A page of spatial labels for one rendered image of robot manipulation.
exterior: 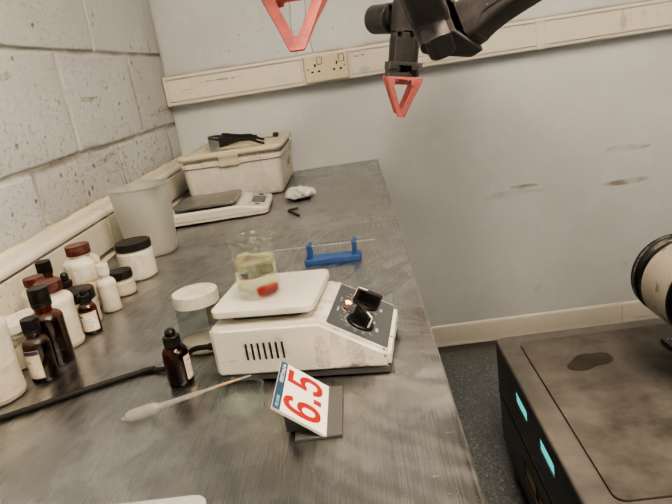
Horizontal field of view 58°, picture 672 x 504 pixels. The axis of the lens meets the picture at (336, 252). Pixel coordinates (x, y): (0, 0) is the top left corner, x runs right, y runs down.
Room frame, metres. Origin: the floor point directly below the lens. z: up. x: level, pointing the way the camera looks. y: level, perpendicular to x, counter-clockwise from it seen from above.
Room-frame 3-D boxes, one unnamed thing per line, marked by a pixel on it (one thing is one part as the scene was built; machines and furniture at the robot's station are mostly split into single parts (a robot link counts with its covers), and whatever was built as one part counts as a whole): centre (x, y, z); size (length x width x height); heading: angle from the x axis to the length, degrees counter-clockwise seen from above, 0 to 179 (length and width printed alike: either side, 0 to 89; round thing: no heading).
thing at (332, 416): (0.54, 0.05, 0.77); 0.09 x 0.06 x 0.04; 176
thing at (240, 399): (0.58, 0.12, 0.76); 0.06 x 0.06 x 0.02
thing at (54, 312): (0.78, 0.40, 0.80); 0.04 x 0.04 x 0.11
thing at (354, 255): (1.04, 0.01, 0.77); 0.10 x 0.03 x 0.04; 82
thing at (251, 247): (0.68, 0.09, 0.87); 0.06 x 0.05 x 0.08; 66
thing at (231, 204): (1.60, 0.28, 0.77); 0.26 x 0.19 x 0.05; 89
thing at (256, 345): (0.68, 0.06, 0.79); 0.22 x 0.13 x 0.08; 79
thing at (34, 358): (0.73, 0.40, 0.79); 0.03 x 0.03 x 0.08
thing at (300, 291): (0.69, 0.08, 0.83); 0.12 x 0.12 x 0.01; 79
